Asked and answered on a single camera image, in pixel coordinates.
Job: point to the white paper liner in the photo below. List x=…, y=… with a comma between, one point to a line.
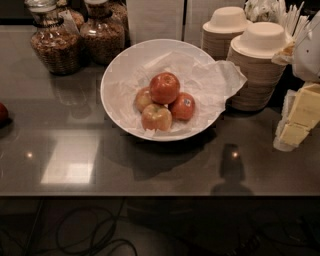
x=206, y=83

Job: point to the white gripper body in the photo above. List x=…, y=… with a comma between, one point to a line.
x=308, y=56

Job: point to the left glass granola jar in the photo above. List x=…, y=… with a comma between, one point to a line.
x=57, y=47

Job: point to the back right granola jar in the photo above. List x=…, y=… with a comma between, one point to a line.
x=120, y=10

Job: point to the front yellow-red apple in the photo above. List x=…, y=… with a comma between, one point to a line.
x=156, y=117

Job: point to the bundle of white straws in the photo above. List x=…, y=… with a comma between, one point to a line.
x=292, y=19

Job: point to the stack of paper bowls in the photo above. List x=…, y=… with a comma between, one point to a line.
x=252, y=52
x=225, y=24

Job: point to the back left granola jar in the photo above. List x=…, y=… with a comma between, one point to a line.
x=68, y=14

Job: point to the yellow-red apple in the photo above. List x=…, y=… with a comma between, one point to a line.
x=142, y=99
x=156, y=117

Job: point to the glass granola jar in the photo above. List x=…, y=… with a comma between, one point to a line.
x=103, y=32
x=57, y=47

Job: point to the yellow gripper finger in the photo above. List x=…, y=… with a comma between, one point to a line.
x=303, y=117

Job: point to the white wrapped napkins bundle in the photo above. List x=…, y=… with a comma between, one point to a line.
x=265, y=10

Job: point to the left yellow-red apple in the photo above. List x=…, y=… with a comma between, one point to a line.
x=142, y=99

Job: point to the white bowl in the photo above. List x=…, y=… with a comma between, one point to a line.
x=120, y=96

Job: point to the right glass granola jar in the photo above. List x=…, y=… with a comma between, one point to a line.
x=103, y=32

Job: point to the right red apple with sticker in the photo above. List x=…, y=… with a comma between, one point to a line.
x=183, y=107

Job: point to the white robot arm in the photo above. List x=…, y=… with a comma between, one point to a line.
x=304, y=53

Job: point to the front stack of paper bowls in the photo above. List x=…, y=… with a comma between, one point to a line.
x=252, y=52

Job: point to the rear stack of paper bowls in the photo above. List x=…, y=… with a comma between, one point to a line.
x=225, y=24

